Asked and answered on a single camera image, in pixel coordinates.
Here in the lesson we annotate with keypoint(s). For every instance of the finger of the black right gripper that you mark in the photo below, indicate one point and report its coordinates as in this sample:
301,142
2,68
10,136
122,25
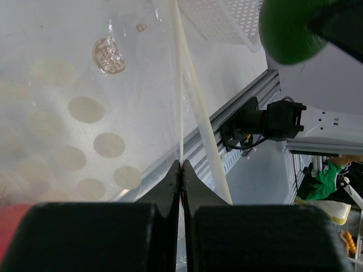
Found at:
341,25

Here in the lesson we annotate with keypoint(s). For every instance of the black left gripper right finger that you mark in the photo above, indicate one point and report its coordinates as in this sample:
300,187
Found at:
224,237

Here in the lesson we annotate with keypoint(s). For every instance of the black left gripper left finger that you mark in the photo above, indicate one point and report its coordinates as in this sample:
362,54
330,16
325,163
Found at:
100,236

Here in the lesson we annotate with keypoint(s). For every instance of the green lime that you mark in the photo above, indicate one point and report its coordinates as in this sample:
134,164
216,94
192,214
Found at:
283,30

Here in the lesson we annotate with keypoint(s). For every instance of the clear zip top bag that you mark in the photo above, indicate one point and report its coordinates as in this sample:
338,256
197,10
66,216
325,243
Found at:
95,98

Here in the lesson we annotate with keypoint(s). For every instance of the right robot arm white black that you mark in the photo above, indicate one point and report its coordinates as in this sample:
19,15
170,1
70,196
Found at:
285,119

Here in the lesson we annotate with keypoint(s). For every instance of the white plastic basket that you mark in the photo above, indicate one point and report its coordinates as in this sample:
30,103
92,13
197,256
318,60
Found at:
228,22

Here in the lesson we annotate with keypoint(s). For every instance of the white slotted cable duct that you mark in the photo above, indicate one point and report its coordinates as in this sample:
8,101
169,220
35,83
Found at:
228,160

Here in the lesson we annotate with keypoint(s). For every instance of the aluminium mounting rail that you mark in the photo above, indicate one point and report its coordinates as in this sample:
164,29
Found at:
267,167

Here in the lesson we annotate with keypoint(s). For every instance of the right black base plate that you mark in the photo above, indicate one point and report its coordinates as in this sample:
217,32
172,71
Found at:
233,136

